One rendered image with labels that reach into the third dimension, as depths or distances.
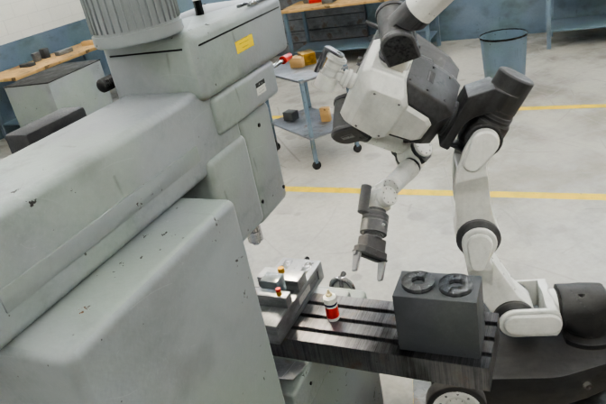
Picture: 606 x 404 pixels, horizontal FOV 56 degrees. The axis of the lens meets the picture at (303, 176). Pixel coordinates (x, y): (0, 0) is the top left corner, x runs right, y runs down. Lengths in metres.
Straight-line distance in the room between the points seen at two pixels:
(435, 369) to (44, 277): 1.07
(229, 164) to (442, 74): 0.73
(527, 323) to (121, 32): 1.59
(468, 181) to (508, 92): 0.30
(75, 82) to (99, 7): 4.94
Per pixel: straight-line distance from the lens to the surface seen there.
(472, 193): 1.91
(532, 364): 2.19
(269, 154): 1.63
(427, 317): 1.61
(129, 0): 1.27
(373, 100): 1.71
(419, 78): 1.74
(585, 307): 2.20
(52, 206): 1.03
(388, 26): 1.63
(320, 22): 9.61
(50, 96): 6.00
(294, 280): 1.85
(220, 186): 1.39
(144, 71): 1.40
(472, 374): 1.67
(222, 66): 1.39
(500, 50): 6.20
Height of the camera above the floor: 2.07
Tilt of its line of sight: 24 degrees down
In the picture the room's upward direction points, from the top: 11 degrees counter-clockwise
